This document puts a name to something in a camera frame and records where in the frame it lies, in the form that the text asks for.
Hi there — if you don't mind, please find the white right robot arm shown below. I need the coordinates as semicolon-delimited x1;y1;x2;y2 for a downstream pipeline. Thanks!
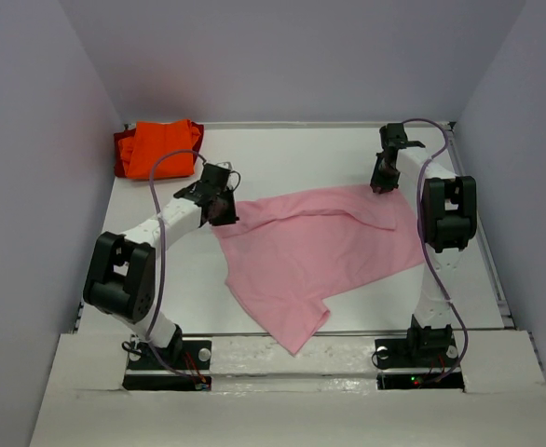
370;120;477;370

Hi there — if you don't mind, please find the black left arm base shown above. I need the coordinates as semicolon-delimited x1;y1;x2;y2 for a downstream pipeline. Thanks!
121;336;212;392

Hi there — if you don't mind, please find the orange folded t shirt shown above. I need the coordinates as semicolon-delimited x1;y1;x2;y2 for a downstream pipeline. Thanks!
116;119;198;181

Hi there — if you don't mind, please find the pink t shirt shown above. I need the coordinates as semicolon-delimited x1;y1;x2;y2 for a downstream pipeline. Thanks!
212;184;423;355

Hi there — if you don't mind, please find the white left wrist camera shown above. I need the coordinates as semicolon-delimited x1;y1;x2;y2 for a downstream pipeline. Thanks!
217;161;233;170

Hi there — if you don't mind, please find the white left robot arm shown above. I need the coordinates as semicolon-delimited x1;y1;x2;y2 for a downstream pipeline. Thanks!
83;162;240;368

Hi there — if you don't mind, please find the aluminium table frame rail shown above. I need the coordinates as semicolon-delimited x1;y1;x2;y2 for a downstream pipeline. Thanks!
440;120;516;330

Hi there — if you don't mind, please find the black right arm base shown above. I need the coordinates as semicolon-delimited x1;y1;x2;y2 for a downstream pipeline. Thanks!
371;336;465;391

